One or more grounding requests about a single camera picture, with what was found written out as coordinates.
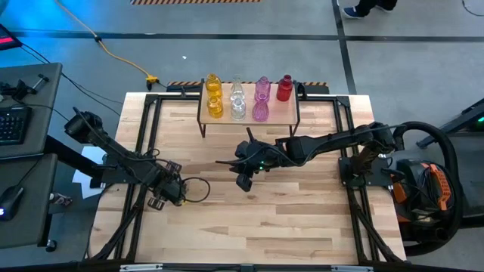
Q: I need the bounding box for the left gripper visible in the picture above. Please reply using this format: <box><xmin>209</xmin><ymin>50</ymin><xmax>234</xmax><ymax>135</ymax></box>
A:
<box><xmin>147</xmin><ymin>160</ymin><xmax>187</xmax><ymax>212</ymax></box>

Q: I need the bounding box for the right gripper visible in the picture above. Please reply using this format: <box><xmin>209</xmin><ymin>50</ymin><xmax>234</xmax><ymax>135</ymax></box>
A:
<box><xmin>215</xmin><ymin>140</ymin><xmax>283</xmax><ymax>192</ymax></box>

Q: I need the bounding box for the clear ribbed glass jar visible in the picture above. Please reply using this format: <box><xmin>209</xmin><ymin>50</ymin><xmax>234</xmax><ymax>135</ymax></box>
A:
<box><xmin>230</xmin><ymin>97</ymin><xmax>247</xmax><ymax>122</ymax></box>

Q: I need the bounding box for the purple conical glass vase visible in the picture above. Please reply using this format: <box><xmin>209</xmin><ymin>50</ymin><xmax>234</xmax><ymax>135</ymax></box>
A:
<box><xmin>251</xmin><ymin>94</ymin><xmax>270</xmax><ymax>122</ymax></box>

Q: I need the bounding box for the large yellow ribbed glass jar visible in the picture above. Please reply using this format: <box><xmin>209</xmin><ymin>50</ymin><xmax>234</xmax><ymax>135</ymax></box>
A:
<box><xmin>206</xmin><ymin>94</ymin><xmax>225</xmax><ymax>119</ymax></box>

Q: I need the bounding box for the clear conical glass vase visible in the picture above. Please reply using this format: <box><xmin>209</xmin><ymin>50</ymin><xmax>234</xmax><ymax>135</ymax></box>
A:
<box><xmin>230</xmin><ymin>74</ymin><xmax>245</xmax><ymax>101</ymax></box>

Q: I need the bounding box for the purple ribbed glass bottle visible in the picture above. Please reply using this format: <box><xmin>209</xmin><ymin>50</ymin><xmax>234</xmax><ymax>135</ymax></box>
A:
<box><xmin>254</xmin><ymin>76</ymin><xmax>271</xmax><ymax>101</ymax></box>

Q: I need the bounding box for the small yellow glass bottle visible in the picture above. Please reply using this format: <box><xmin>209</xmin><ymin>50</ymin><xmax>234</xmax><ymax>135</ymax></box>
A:
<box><xmin>205</xmin><ymin>73</ymin><xmax>223</xmax><ymax>98</ymax></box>

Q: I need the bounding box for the small red glass bottle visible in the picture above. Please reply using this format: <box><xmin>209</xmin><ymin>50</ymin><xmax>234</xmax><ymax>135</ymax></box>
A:
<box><xmin>275</xmin><ymin>74</ymin><xmax>294</xmax><ymax>102</ymax></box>

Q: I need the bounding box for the wooden shelf with black legs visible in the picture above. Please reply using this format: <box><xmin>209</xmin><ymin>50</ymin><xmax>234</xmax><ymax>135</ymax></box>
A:
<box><xmin>196</xmin><ymin>78</ymin><xmax>302</xmax><ymax>140</ymax></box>

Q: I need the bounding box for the white paper sheet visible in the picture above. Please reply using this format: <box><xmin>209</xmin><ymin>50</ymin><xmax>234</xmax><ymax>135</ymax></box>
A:
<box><xmin>71</xmin><ymin>145</ymin><xmax>109</xmax><ymax>199</ymax></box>

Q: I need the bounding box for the black diagonal beam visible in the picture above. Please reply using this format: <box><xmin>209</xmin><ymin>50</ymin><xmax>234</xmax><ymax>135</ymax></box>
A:
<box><xmin>44</xmin><ymin>134</ymin><xmax>114</xmax><ymax>181</ymax></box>

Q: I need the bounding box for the small dark can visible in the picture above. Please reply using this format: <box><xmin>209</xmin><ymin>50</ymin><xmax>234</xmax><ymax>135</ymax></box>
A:
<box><xmin>48</xmin><ymin>192</ymin><xmax>73</xmax><ymax>207</ymax></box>

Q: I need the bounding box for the black ramp with hazard stripes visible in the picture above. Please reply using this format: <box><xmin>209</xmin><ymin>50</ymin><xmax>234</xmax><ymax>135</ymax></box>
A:
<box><xmin>166</xmin><ymin>80</ymin><xmax>330</xmax><ymax>95</ymax></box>

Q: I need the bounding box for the grey desk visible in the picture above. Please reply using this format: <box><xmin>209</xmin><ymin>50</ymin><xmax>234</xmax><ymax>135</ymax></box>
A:
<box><xmin>0</xmin><ymin>153</ymin><xmax>58</xmax><ymax>250</ymax></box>
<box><xmin>0</xmin><ymin>62</ymin><xmax>64</xmax><ymax>159</ymax></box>

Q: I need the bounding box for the black computer mouse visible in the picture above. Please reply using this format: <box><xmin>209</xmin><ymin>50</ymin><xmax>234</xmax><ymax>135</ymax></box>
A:
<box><xmin>0</xmin><ymin>184</ymin><xmax>26</xmax><ymax>222</ymax></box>

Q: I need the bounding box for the black keyboard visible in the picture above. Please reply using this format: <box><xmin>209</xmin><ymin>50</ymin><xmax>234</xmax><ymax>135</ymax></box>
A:
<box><xmin>0</xmin><ymin>105</ymin><xmax>33</xmax><ymax>147</ymax></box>

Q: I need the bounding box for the black clamp tool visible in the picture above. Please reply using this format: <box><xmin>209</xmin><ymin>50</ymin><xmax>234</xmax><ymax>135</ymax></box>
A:
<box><xmin>0</xmin><ymin>73</ymin><xmax>50</xmax><ymax>102</ymax></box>

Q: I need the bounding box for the black and orange machine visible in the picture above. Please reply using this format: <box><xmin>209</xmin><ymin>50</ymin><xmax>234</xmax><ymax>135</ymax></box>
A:
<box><xmin>389</xmin><ymin>158</ymin><xmax>455</xmax><ymax>243</ymax></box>

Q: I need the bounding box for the person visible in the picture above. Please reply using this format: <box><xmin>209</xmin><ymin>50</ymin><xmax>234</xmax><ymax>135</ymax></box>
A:
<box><xmin>336</xmin><ymin>0</ymin><xmax>399</xmax><ymax>20</ymax></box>

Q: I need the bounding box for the screen with red display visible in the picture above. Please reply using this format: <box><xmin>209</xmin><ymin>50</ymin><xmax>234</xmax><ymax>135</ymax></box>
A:
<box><xmin>0</xmin><ymin>23</ymin><xmax>23</xmax><ymax>51</ymax></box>

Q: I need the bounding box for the black equipment with green light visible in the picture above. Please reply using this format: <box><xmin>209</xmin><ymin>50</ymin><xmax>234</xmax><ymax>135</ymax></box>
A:
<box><xmin>415</xmin><ymin>97</ymin><xmax>484</xmax><ymax>150</ymax></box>

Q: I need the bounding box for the dark grey platform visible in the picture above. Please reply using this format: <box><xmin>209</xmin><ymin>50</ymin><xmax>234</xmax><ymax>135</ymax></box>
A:
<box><xmin>449</xmin><ymin>131</ymin><xmax>484</xmax><ymax>227</ymax></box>

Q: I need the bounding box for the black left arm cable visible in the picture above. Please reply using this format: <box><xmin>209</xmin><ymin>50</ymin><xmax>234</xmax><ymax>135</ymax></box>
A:
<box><xmin>71</xmin><ymin>107</ymin><xmax>212</xmax><ymax>204</ymax></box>

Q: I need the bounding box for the silver bracket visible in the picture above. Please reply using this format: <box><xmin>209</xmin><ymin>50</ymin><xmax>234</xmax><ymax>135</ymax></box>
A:
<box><xmin>330</xmin><ymin>265</ymin><xmax>375</xmax><ymax>272</ymax></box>
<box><xmin>119</xmin><ymin>264</ymin><xmax>163</xmax><ymax>272</ymax></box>

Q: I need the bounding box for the black aluminium table frame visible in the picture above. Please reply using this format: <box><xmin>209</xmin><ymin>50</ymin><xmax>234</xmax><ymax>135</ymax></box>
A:
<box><xmin>86</xmin><ymin>92</ymin><xmax>408</xmax><ymax>265</ymax></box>

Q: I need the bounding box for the yellow extension cable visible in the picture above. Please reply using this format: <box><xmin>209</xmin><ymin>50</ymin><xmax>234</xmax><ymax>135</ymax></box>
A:
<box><xmin>54</xmin><ymin>0</ymin><xmax>160</xmax><ymax>86</ymax></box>

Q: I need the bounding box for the black floor cable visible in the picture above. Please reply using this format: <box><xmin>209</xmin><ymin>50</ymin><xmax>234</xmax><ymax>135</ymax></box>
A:
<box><xmin>20</xmin><ymin>41</ymin><xmax>126</xmax><ymax>114</ymax></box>

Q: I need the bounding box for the black corrugated hose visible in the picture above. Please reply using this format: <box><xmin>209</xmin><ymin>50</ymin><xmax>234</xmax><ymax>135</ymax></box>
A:
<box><xmin>391</xmin><ymin>120</ymin><xmax>464</xmax><ymax>258</ymax></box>

